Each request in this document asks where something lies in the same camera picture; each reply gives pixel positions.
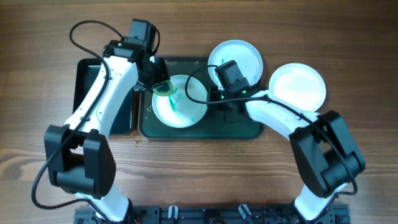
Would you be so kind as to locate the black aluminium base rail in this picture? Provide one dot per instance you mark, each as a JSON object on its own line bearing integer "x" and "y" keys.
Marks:
{"x": 276, "y": 213}

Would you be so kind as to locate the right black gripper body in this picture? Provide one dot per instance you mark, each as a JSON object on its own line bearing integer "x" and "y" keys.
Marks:
{"x": 230, "y": 111}

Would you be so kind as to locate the black rectangular water bin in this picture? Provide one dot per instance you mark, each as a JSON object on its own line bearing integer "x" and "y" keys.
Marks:
{"x": 86, "y": 73}

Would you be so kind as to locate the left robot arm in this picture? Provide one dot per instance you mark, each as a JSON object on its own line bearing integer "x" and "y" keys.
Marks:
{"x": 79, "y": 160}

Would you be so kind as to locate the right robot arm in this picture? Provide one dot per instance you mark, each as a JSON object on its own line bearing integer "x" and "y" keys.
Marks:
{"x": 327, "y": 156}

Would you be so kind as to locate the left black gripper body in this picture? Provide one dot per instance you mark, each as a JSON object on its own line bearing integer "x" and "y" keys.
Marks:
{"x": 154, "y": 78}

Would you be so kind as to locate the light blue plate top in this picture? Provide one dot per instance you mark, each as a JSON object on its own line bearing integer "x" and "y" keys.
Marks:
{"x": 244, "y": 54}

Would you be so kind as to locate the dark green serving tray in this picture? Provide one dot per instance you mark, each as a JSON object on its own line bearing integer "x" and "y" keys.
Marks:
{"x": 216, "y": 124}

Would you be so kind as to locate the green yellow sponge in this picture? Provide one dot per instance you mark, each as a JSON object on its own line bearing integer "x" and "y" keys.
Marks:
{"x": 164, "y": 89}

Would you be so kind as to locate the white plate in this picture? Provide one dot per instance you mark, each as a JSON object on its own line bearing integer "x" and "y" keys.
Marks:
{"x": 177, "y": 110}
{"x": 300, "y": 85}

